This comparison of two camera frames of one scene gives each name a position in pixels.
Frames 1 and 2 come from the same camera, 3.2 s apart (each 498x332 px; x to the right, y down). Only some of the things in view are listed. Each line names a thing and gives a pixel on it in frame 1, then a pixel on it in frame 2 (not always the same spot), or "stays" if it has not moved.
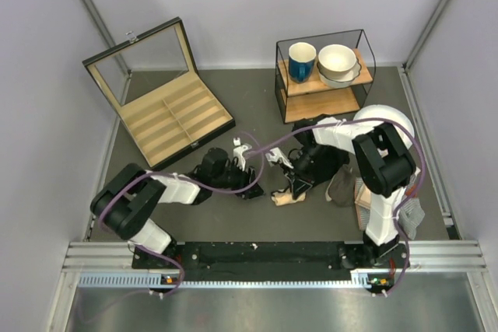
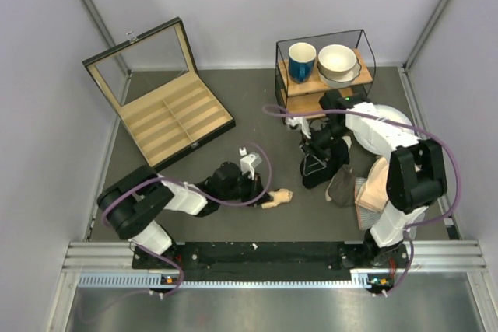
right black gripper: [299, 186] → [313, 148]
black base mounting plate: [253, 260] stays
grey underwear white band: [341, 186] stays
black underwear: [317, 162] stays
